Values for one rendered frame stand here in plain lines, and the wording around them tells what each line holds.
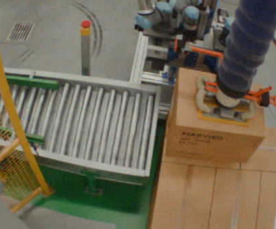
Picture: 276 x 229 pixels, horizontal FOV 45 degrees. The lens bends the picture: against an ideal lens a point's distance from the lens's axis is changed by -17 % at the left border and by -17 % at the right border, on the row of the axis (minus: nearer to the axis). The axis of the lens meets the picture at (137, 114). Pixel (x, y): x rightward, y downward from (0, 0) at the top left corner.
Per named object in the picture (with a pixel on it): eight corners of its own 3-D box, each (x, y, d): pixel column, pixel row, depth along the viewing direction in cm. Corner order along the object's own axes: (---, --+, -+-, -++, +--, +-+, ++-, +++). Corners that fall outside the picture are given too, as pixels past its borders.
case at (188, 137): (165, 155, 247) (175, 125, 213) (170, 102, 268) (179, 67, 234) (246, 163, 248) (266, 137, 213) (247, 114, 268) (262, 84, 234)
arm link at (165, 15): (174, 18, 247) (176, 6, 236) (160, 26, 242) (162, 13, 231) (162, 9, 252) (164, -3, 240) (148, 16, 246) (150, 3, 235)
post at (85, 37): (82, 103, 341) (80, 28, 255) (84, 97, 344) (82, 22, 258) (90, 105, 341) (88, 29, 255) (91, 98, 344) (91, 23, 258)
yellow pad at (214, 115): (197, 119, 216) (199, 114, 212) (198, 103, 221) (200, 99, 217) (248, 127, 216) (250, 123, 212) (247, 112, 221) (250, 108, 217)
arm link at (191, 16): (191, 3, 198) (202, 11, 195) (189, 15, 208) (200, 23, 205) (182, 7, 195) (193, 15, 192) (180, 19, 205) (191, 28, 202)
